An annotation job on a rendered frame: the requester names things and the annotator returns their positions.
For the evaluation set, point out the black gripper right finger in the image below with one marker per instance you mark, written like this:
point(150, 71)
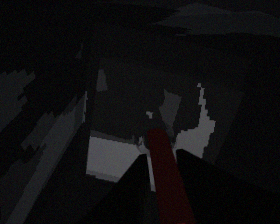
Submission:
point(217, 197)

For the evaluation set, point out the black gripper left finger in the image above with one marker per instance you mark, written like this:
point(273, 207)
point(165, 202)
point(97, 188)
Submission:
point(129, 201)

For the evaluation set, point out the dark red peg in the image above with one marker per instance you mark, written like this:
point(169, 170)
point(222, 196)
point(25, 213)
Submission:
point(172, 201)

